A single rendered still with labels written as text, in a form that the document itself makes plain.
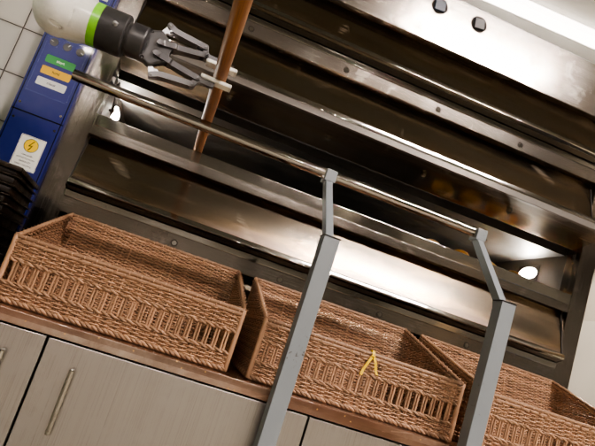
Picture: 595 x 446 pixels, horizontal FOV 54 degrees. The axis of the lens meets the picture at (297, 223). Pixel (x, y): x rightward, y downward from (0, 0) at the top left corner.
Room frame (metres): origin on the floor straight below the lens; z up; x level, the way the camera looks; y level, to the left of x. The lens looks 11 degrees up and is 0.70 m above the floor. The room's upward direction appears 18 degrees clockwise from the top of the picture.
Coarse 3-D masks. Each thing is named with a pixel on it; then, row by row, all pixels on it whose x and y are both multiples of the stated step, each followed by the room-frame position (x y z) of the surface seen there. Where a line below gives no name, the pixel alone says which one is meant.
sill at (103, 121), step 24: (96, 120) 1.79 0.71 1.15; (168, 144) 1.83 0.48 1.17; (216, 168) 1.86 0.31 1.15; (240, 168) 1.88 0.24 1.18; (288, 192) 1.91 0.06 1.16; (336, 216) 1.95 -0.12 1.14; (360, 216) 1.96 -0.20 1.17; (408, 240) 2.00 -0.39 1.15; (528, 288) 2.09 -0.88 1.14; (552, 288) 2.11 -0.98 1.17
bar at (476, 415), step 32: (128, 96) 1.44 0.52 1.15; (224, 128) 1.49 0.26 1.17; (288, 160) 1.53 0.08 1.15; (384, 192) 1.58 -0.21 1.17; (448, 224) 1.62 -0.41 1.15; (320, 256) 1.33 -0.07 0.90; (480, 256) 1.59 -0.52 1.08; (320, 288) 1.33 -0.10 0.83; (512, 320) 1.42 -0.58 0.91; (288, 352) 1.32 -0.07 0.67; (288, 384) 1.33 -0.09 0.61; (480, 384) 1.42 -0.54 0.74; (480, 416) 1.42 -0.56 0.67
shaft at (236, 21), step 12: (240, 0) 0.84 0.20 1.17; (252, 0) 0.85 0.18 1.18; (240, 12) 0.88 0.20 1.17; (228, 24) 0.94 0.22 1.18; (240, 24) 0.92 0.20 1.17; (228, 36) 0.98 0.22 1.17; (240, 36) 0.98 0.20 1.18; (228, 48) 1.02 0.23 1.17; (228, 60) 1.08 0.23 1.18; (216, 72) 1.16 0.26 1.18; (228, 72) 1.16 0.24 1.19; (216, 96) 1.30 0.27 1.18; (216, 108) 1.41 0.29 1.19; (204, 132) 1.61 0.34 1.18; (204, 144) 1.78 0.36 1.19
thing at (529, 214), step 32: (128, 64) 1.79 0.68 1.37; (192, 64) 1.68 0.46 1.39; (192, 96) 1.87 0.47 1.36; (224, 96) 1.81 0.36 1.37; (256, 96) 1.76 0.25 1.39; (288, 96) 1.75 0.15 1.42; (288, 128) 1.89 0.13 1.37; (320, 128) 1.83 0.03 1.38; (352, 128) 1.79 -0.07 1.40; (352, 160) 1.98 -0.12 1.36; (384, 160) 1.91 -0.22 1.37; (416, 160) 1.85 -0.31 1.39; (448, 192) 2.00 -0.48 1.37; (480, 192) 1.94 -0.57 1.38; (512, 192) 1.90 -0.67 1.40; (512, 224) 2.10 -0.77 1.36; (544, 224) 2.03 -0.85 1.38; (576, 224) 1.96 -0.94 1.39
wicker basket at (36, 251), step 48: (48, 240) 1.60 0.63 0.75; (96, 240) 1.78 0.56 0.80; (144, 240) 1.81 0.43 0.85; (0, 288) 1.32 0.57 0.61; (48, 288) 1.72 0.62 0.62; (96, 288) 1.74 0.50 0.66; (144, 288) 1.37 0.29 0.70; (192, 288) 1.81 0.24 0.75; (240, 288) 1.61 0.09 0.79; (144, 336) 1.37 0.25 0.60; (192, 336) 1.39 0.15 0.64
